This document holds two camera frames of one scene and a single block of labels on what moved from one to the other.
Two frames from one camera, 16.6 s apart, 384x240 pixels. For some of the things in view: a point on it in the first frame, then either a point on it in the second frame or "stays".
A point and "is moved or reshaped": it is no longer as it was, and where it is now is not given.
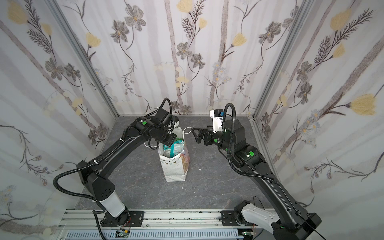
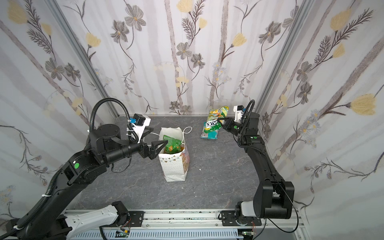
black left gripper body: [168, 139] → [143, 149]
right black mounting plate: [229, 218] stays
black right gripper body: [205, 136] → [235, 128]
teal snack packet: [175, 149] is moved or reshaped
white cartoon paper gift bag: [175, 169] stays
